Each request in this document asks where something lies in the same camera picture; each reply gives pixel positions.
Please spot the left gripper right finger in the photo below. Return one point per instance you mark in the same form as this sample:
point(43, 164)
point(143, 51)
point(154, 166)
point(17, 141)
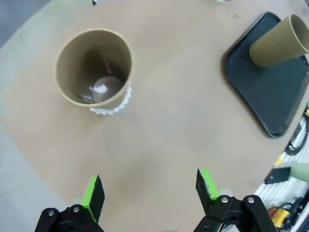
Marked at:
point(205, 191)

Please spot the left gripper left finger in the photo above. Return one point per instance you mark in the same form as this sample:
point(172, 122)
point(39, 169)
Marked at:
point(95, 200)

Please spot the tall brown paper cup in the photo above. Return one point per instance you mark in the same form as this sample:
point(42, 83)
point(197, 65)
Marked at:
point(272, 46)
point(70, 72)

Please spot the black handheld device yellow label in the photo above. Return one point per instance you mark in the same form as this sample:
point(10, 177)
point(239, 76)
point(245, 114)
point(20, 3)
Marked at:
point(277, 175)

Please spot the yellow red emergency stop box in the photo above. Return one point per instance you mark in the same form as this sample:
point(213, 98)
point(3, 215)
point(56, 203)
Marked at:
point(282, 216)

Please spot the black plastic tray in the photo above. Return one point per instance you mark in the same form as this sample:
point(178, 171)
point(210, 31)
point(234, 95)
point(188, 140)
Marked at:
point(265, 96)

